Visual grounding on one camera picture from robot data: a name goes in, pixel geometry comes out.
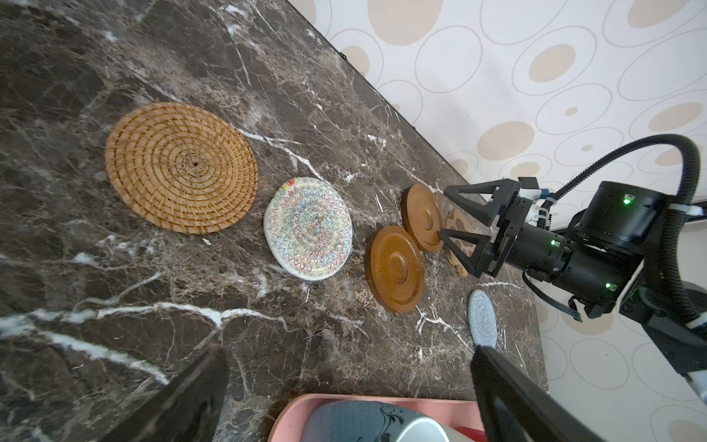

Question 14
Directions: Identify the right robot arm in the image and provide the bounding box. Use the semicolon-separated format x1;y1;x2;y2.
439;134;706;399

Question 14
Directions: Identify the cork paw print coaster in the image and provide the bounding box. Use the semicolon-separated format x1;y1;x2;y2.
443;208;477;278

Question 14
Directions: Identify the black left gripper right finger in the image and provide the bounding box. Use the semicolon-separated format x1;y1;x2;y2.
471;346;601;441

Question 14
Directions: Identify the brown wooden coaster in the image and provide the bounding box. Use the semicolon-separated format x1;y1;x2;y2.
401;183;443;252
365;226;425;313

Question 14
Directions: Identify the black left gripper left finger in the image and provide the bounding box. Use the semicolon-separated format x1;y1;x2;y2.
102;344;229;441

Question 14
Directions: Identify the blue floral mug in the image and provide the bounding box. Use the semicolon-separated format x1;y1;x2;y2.
301;401;469;441

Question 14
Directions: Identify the pink plastic tray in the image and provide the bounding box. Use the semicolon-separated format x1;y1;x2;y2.
269;393;484;441

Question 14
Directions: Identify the red mug black handle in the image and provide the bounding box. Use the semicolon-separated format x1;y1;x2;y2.
456;427;488;442

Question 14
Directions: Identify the white multicolour stitched coaster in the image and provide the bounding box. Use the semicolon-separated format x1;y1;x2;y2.
263;177;354;281

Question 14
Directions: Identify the blue woven round coaster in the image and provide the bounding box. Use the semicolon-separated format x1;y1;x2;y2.
468;289;498;348

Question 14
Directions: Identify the woven rattan round coaster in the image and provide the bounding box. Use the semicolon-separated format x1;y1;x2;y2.
104;102;259;235

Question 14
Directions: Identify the brown wooden coaster near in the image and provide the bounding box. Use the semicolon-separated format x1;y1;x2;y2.
365;226;425;313

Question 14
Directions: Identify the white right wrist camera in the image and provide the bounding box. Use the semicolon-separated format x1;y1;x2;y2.
517;177;552;222

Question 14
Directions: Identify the brown wooden coaster far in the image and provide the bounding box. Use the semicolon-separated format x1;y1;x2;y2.
401;183;443;252

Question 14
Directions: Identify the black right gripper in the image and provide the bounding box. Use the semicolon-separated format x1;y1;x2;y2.
439;179;571;278

